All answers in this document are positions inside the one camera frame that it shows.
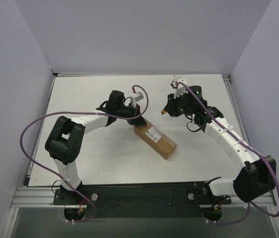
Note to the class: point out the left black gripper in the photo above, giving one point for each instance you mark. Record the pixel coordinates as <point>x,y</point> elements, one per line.
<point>136,114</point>

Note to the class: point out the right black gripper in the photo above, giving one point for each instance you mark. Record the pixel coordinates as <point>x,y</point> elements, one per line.
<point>170,105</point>

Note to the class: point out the brown cardboard express box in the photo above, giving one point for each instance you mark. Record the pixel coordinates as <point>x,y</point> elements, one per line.
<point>163,145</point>

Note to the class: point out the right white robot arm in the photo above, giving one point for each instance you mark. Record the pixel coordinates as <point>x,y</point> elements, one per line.
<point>255,173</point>

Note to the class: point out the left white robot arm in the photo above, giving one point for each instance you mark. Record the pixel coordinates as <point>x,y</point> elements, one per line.
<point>65,140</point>

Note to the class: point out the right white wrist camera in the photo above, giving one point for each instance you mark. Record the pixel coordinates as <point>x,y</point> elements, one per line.
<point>180,90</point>

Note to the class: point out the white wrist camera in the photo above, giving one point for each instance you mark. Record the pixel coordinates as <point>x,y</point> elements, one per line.
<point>180,90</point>
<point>136,97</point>

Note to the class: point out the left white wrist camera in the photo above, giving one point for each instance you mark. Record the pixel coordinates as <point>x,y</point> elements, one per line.
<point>136,97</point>

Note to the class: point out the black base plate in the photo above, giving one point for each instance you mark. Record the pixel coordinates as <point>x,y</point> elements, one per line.
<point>146,200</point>

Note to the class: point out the aluminium frame rail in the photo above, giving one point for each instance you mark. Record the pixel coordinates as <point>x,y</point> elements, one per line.
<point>43,197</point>

